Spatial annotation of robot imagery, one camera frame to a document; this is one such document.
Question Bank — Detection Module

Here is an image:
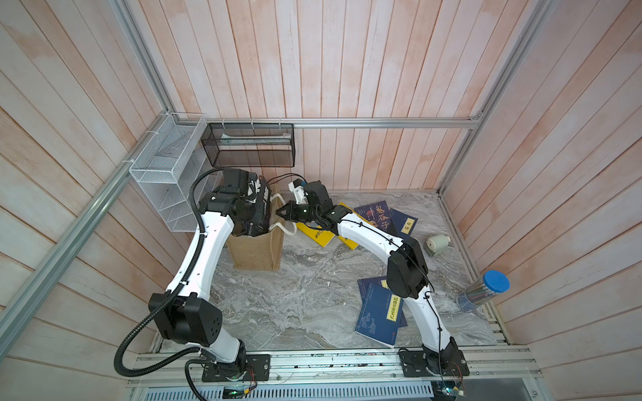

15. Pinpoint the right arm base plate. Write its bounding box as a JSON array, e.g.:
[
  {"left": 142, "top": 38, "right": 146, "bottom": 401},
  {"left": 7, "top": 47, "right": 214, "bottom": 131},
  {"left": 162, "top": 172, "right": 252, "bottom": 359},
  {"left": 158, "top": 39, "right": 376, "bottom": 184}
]
[{"left": 397, "top": 349, "right": 470, "bottom": 378}]

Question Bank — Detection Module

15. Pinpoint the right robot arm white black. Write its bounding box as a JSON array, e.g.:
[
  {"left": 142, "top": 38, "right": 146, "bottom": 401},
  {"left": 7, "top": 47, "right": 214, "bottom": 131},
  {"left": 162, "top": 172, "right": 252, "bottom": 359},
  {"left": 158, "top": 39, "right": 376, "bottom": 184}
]
[{"left": 276, "top": 179, "right": 470, "bottom": 377}]

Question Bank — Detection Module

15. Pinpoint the purple book under blue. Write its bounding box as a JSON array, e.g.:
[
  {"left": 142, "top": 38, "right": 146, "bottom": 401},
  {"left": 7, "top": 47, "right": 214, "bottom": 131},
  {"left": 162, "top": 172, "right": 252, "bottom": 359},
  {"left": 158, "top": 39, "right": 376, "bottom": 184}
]
[{"left": 357, "top": 276, "right": 408, "bottom": 327}]

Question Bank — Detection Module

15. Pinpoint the brown canvas tote bag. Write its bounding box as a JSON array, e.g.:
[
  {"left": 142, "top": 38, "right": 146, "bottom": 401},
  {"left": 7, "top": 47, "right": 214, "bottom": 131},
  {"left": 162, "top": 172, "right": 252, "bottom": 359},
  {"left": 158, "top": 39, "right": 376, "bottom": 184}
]
[{"left": 226, "top": 185, "right": 298, "bottom": 272}]

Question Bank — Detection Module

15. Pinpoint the white tape roll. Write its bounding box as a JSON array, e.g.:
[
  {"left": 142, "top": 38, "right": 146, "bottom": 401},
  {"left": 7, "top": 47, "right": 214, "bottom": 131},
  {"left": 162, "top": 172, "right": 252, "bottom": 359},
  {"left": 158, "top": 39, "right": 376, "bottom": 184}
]
[{"left": 425, "top": 234, "right": 451, "bottom": 257}]

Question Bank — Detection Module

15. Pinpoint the dark portrait book far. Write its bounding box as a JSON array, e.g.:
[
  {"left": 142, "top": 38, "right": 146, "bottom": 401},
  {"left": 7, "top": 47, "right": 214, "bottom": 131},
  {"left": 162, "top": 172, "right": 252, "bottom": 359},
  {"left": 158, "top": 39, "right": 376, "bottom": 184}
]
[{"left": 354, "top": 200, "right": 397, "bottom": 236}]

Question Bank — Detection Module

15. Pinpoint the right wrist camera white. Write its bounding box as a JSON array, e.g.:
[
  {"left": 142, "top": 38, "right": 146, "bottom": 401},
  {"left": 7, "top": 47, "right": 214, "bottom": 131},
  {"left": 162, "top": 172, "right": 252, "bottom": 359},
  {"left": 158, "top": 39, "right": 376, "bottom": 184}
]
[{"left": 288, "top": 179, "right": 309, "bottom": 205}]

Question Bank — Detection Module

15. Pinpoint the yellow book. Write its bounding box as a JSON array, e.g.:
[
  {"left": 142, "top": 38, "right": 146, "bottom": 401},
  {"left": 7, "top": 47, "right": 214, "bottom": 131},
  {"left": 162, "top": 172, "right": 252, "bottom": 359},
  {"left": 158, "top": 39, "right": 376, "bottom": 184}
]
[
  {"left": 338, "top": 202, "right": 359, "bottom": 251},
  {"left": 296, "top": 222, "right": 335, "bottom": 247}
]

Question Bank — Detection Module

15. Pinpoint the small blue book far right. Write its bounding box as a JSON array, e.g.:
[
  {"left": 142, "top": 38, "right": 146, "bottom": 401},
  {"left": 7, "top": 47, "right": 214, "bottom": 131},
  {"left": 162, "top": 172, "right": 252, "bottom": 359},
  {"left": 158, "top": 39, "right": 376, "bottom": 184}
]
[{"left": 390, "top": 209, "right": 418, "bottom": 238}]

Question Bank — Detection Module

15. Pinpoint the blue book bottom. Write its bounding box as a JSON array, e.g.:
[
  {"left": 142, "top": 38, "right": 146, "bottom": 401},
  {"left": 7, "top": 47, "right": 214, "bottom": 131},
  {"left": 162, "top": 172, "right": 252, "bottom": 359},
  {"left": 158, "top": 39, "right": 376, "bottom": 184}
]
[{"left": 355, "top": 283, "right": 403, "bottom": 348}]

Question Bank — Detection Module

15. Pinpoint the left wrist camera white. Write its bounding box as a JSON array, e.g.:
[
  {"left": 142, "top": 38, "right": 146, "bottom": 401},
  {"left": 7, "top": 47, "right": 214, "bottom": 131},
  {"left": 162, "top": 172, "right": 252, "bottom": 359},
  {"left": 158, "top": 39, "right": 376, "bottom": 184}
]
[{"left": 247, "top": 173, "right": 267, "bottom": 198}]

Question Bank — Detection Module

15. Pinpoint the black mesh wall basket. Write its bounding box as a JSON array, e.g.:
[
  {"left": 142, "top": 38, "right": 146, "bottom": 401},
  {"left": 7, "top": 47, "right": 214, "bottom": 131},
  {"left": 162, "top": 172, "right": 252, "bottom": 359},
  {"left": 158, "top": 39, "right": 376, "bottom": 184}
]
[{"left": 201, "top": 122, "right": 296, "bottom": 168}]

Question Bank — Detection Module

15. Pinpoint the black wolf book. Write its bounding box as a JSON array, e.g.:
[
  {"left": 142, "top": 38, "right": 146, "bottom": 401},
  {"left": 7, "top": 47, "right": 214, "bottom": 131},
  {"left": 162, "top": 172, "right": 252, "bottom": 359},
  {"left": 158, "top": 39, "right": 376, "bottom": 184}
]
[{"left": 246, "top": 182, "right": 272, "bottom": 237}]

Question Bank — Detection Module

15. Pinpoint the aluminium rail front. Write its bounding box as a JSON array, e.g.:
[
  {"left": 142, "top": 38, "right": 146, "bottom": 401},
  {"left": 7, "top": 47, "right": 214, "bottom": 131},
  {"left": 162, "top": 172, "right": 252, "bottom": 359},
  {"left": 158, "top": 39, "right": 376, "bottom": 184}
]
[{"left": 124, "top": 345, "right": 545, "bottom": 389}]

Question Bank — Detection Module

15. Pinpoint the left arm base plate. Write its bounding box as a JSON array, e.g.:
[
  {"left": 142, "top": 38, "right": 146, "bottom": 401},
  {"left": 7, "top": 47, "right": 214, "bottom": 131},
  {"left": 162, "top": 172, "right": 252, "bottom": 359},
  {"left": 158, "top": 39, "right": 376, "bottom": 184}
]
[{"left": 202, "top": 354, "right": 271, "bottom": 383}]

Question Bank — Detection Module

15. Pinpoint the clear tube blue cap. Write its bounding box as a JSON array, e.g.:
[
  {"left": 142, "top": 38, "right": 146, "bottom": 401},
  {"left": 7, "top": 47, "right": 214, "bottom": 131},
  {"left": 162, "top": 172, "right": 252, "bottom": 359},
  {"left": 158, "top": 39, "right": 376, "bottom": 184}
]
[{"left": 456, "top": 270, "right": 511, "bottom": 312}]

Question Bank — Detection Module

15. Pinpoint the yellow book right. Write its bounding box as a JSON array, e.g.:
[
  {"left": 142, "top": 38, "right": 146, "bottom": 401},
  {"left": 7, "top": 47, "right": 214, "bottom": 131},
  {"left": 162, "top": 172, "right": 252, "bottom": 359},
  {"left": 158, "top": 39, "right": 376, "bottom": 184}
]
[{"left": 338, "top": 202, "right": 359, "bottom": 251}]

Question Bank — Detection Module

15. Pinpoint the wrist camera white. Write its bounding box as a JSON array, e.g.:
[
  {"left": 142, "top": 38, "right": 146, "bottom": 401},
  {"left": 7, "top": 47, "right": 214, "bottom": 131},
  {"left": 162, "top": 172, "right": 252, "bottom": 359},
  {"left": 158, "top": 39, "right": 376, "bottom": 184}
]
[
  {"left": 247, "top": 173, "right": 267, "bottom": 198},
  {"left": 288, "top": 179, "right": 309, "bottom": 205}
]

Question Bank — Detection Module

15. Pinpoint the white wire mesh shelf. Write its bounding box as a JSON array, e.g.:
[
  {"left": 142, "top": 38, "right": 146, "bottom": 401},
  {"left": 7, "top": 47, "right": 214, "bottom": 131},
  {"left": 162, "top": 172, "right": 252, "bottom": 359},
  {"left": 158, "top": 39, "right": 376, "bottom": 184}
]
[{"left": 130, "top": 113, "right": 208, "bottom": 232}]

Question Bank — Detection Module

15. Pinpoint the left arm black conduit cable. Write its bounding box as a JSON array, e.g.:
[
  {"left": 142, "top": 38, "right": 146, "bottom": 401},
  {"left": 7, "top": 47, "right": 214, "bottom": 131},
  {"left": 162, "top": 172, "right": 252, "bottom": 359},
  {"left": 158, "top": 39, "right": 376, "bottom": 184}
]
[{"left": 112, "top": 167, "right": 224, "bottom": 378}]

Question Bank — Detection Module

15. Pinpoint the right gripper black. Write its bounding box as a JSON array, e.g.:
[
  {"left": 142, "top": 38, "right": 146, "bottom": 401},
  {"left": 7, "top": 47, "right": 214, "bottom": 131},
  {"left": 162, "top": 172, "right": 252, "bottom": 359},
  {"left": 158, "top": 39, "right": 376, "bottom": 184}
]
[{"left": 274, "top": 203, "right": 322, "bottom": 225}]

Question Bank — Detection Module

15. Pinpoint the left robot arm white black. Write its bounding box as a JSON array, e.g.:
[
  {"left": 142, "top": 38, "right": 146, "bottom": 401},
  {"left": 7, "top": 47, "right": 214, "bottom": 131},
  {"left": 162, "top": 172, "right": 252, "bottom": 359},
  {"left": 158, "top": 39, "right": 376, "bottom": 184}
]
[{"left": 149, "top": 168, "right": 265, "bottom": 372}]

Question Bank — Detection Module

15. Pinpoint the aluminium frame bar back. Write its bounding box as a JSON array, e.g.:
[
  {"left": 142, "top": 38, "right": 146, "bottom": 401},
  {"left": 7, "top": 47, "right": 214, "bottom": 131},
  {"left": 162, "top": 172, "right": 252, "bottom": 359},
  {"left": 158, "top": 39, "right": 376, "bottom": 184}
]
[{"left": 177, "top": 114, "right": 481, "bottom": 129}]

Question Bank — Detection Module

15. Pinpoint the yellow book left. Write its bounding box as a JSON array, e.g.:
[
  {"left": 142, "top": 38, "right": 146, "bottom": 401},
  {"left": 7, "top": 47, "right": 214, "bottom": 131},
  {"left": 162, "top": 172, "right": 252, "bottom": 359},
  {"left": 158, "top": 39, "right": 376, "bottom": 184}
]
[{"left": 296, "top": 222, "right": 335, "bottom": 247}]

